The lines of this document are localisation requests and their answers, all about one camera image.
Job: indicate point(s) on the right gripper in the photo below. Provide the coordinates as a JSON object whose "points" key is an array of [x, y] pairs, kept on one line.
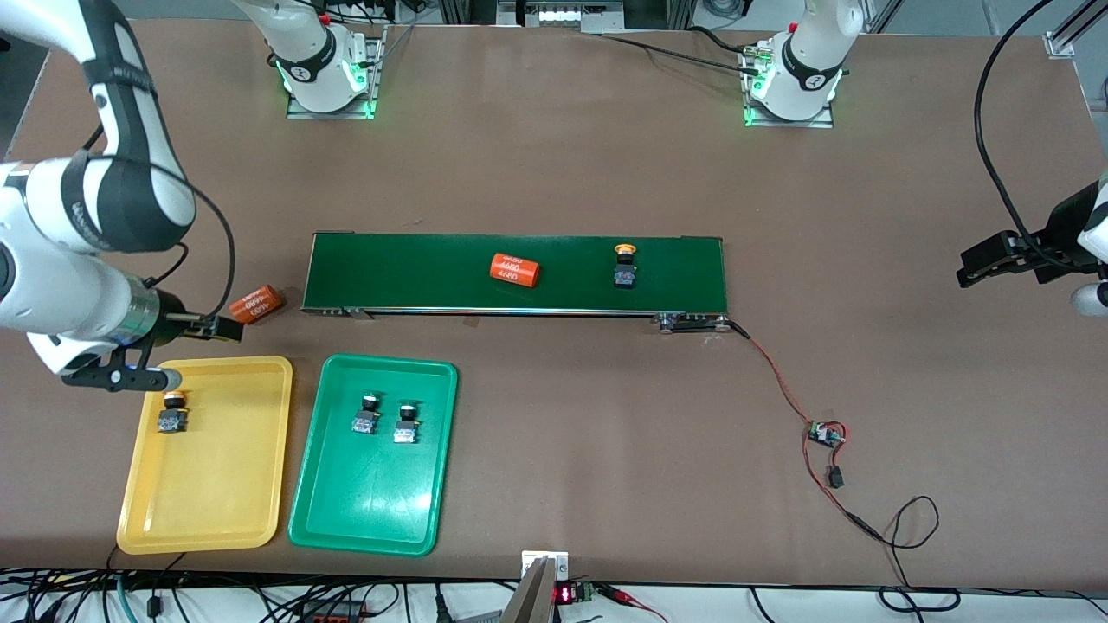
{"points": [[170, 310]]}

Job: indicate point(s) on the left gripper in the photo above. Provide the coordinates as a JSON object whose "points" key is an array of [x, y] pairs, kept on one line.
{"points": [[1061, 228]]}

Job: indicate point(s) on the orange cylinder marked 4680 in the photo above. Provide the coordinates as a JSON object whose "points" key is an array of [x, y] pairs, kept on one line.
{"points": [[256, 305], [515, 270]]}

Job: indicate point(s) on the yellow push button switch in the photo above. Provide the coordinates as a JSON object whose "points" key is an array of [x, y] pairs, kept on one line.
{"points": [[625, 277], [172, 420]]}

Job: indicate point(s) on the green push button switch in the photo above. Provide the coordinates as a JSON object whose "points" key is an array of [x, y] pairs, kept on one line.
{"points": [[365, 422], [404, 431]]}

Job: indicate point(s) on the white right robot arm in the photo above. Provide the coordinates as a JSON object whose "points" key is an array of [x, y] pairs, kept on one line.
{"points": [[78, 251]]}

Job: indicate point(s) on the yellow plastic tray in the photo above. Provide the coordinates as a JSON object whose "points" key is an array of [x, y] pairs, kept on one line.
{"points": [[208, 484]]}

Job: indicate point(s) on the green conveyor belt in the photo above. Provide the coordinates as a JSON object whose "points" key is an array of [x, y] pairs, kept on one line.
{"points": [[415, 272]]}

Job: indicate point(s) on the green plastic tray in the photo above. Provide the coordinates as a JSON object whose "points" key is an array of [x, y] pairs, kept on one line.
{"points": [[372, 502]]}

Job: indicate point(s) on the small green circuit board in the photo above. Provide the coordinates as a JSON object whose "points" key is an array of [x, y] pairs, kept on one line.
{"points": [[824, 433]]}

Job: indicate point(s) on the orange black terminal block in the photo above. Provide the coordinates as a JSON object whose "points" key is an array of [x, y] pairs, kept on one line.
{"points": [[333, 616]]}

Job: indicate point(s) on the red LED display module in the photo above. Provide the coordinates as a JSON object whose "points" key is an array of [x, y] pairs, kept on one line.
{"points": [[564, 594]]}

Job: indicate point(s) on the silver control box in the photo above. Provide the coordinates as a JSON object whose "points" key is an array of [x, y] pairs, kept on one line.
{"points": [[563, 16]]}

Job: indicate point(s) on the red clip lead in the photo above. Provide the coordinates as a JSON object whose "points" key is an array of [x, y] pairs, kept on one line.
{"points": [[623, 595]]}

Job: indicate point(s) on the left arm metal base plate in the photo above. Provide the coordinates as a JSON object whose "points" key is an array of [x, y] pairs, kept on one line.
{"points": [[827, 121]]}

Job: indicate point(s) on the aluminium frame profile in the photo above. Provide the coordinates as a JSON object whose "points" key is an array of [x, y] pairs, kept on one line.
{"points": [[1069, 39]]}

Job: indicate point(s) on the small black inline switch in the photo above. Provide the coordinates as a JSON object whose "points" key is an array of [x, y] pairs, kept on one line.
{"points": [[836, 477]]}

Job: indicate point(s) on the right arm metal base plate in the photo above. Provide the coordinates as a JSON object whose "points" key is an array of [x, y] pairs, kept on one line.
{"points": [[376, 65]]}

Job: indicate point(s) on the small aluminium bracket plate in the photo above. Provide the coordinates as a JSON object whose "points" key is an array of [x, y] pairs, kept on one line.
{"points": [[554, 558]]}

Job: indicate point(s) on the grey metal mount post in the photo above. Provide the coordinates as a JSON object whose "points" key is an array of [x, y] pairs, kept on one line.
{"points": [[532, 597]]}

